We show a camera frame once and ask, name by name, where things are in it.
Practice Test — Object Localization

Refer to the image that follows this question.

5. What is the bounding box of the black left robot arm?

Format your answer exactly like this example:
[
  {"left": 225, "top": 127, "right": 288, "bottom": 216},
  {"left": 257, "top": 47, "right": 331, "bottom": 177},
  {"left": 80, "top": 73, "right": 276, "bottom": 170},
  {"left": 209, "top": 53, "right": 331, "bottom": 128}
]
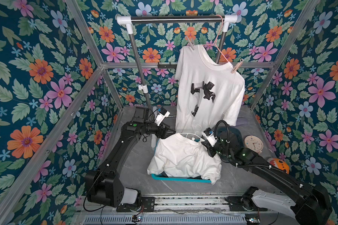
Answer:
[{"left": 84, "top": 107, "right": 175, "bottom": 210}]

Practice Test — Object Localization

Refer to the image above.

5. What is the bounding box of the black wall hook rail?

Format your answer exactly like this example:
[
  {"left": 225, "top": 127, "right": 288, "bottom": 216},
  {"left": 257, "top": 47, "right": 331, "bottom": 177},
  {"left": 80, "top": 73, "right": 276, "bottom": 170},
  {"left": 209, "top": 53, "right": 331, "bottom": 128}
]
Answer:
[{"left": 157, "top": 62, "right": 177, "bottom": 69}]

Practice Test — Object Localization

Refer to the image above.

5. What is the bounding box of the white plastic hanger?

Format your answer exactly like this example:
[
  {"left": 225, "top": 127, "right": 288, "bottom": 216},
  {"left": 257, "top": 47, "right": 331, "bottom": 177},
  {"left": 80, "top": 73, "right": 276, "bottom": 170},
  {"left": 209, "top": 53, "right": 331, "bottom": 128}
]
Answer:
[{"left": 180, "top": 125, "right": 203, "bottom": 142}]

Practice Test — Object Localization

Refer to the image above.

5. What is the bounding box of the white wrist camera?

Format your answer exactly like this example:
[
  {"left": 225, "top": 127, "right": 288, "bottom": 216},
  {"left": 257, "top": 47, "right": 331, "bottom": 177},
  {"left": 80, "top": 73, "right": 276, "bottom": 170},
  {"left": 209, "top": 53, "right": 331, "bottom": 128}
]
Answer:
[
  {"left": 155, "top": 107, "right": 170, "bottom": 126},
  {"left": 202, "top": 128, "right": 217, "bottom": 147}
]

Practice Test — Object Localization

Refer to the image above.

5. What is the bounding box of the white steel clothes rack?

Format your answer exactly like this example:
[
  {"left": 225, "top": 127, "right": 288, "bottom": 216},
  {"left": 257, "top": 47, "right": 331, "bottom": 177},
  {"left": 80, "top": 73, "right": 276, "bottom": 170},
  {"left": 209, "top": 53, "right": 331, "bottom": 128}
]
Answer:
[{"left": 116, "top": 15, "right": 238, "bottom": 111}]

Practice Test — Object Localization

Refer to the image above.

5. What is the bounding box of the plain white t-shirt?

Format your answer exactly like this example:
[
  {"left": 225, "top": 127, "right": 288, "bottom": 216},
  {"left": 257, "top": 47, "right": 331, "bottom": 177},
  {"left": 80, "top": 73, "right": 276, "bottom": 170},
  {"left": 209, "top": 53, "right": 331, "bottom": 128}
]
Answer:
[{"left": 147, "top": 133, "right": 222, "bottom": 185}]

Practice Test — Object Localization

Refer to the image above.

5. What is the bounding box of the white printed t-shirt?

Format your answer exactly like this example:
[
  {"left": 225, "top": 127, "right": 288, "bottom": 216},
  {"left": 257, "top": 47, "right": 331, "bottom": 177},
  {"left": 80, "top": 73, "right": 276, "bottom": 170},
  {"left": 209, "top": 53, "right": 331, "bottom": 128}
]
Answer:
[{"left": 174, "top": 45, "right": 245, "bottom": 133}]

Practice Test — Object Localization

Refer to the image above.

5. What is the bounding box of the teal clothespin tray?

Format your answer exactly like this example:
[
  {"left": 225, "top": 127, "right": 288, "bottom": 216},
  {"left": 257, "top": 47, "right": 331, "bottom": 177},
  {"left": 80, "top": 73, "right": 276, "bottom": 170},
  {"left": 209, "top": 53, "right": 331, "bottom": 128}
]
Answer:
[{"left": 229, "top": 127, "right": 243, "bottom": 145}]

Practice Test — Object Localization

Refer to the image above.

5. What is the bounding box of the teal laundry basket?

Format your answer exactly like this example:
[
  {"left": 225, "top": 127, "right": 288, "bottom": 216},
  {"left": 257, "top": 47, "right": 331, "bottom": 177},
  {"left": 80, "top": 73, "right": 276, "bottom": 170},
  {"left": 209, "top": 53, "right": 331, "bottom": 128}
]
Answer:
[{"left": 151, "top": 174, "right": 211, "bottom": 183}]

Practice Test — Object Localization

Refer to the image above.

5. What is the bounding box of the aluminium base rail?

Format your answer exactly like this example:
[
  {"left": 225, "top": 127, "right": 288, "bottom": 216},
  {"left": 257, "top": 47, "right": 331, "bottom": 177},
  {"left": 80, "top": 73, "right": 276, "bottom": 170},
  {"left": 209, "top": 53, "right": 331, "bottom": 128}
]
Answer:
[{"left": 73, "top": 193, "right": 316, "bottom": 225}]

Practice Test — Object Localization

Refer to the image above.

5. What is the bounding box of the pink wire hanger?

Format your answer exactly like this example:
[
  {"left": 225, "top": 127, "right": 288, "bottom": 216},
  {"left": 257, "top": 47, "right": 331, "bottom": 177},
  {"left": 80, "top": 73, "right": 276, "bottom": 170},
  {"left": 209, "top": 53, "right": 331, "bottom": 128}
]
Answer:
[{"left": 203, "top": 14, "right": 237, "bottom": 64}]

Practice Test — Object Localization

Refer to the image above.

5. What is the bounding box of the orange plush toy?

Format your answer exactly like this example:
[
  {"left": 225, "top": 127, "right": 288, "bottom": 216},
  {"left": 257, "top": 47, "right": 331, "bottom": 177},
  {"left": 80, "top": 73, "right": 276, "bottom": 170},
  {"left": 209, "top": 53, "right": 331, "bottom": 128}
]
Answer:
[{"left": 268, "top": 158, "right": 290, "bottom": 174}]

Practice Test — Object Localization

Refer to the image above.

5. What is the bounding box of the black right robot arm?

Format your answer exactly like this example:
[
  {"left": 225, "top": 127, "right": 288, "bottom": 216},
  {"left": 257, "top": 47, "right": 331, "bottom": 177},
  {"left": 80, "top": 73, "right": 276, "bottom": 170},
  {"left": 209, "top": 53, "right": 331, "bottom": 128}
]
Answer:
[{"left": 202, "top": 120, "right": 332, "bottom": 225}]

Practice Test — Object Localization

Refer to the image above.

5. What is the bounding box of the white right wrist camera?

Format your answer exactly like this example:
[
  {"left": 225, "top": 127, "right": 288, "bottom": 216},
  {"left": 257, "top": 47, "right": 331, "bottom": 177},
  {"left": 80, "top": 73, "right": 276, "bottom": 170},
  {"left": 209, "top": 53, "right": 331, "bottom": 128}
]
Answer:
[{"left": 202, "top": 128, "right": 217, "bottom": 147}]

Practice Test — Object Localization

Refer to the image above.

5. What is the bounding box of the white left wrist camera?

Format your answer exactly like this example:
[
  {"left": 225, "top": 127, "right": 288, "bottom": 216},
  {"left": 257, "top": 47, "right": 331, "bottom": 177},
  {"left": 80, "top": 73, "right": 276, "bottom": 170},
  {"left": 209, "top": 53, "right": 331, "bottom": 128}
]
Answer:
[{"left": 155, "top": 107, "right": 170, "bottom": 126}]

